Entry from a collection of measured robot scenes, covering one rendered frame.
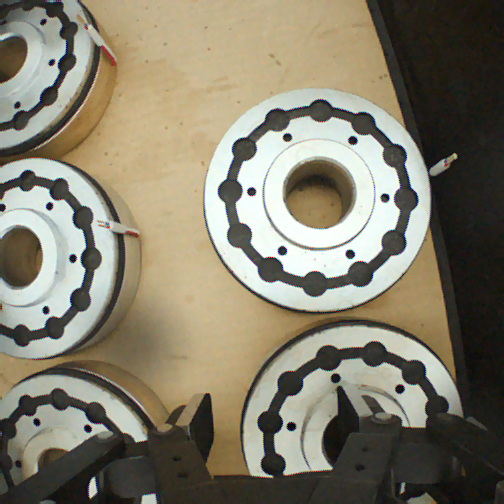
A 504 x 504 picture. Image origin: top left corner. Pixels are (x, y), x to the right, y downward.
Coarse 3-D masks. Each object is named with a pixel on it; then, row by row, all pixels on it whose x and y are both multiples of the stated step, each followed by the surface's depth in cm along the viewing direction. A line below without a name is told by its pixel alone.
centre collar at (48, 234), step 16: (16, 208) 18; (0, 224) 18; (16, 224) 18; (32, 224) 18; (48, 224) 18; (0, 240) 18; (48, 240) 17; (0, 256) 18; (48, 256) 17; (64, 256) 18; (0, 272) 18; (48, 272) 17; (0, 288) 18; (16, 288) 18; (32, 288) 17; (48, 288) 17; (16, 304) 18; (32, 304) 18
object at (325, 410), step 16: (320, 400) 16; (336, 400) 16; (384, 400) 16; (320, 416) 16; (336, 416) 16; (400, 416) 16; (304, 432) 16; (320, 432) 16; (304, 448) 16; (320, 448) 16; (320, 464) 16
